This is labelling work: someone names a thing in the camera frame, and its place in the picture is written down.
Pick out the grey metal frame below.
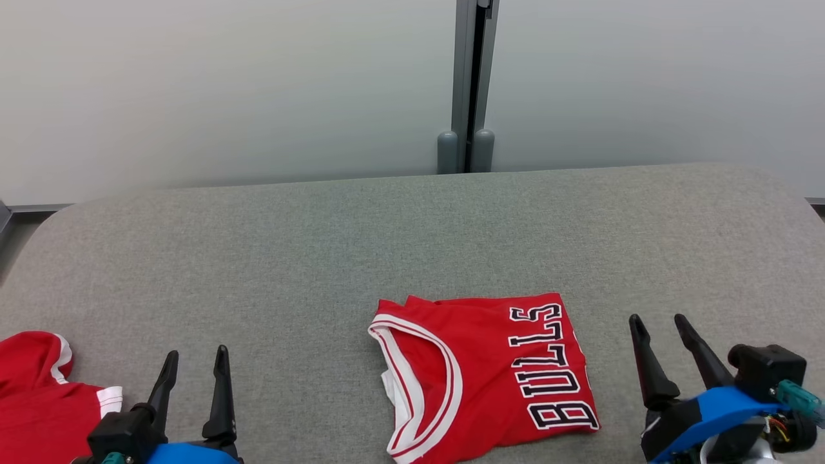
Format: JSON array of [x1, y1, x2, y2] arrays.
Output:
[[0, 200, 72, 239]]

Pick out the red shorts with white stripes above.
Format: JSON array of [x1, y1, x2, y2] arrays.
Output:
[[0, 331, 124, 464]]

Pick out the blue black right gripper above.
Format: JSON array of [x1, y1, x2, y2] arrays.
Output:
[[628, 314, 784, 464]]

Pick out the grey cylinder post cap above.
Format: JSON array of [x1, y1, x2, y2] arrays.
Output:
[[471, 129, 496, 173], [437, 131, 460, 175]]

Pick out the grey metal partition post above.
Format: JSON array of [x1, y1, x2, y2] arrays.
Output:
[[450, 0, 500, 175]]

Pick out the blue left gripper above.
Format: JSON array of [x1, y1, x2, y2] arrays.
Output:
[[145, 345, 244, 464]]

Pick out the red Bulls jersey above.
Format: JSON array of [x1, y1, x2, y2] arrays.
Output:
[[367, 292, 601, 464]]

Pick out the teal right camera plug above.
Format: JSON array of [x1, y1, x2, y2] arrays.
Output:
[[775, 379, 825, 429]]

